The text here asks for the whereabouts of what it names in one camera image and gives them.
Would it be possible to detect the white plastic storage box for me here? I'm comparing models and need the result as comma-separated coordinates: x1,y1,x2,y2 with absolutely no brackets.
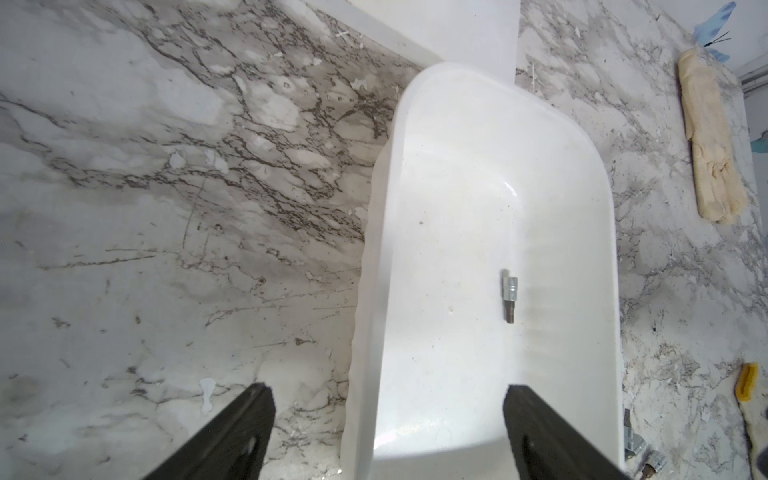
341,63,624,479

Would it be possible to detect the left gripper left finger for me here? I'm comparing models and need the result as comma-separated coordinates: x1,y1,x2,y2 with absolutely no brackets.
145,383,276,480

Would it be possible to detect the white stepped display shelf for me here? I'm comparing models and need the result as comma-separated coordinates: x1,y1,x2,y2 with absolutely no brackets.
308,0,521,83

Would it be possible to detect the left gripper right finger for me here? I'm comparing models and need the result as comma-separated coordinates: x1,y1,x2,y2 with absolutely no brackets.
503,385,626,480

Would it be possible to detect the white glove yellow cuff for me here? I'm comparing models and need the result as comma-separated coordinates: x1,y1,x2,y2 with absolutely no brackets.
734,362,767,480

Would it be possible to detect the silver socket bit cluster right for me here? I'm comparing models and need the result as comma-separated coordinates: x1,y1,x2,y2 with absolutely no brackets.
637,450,667,480

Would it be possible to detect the beige work glove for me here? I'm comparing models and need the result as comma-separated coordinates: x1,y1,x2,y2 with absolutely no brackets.
678,47,748,224

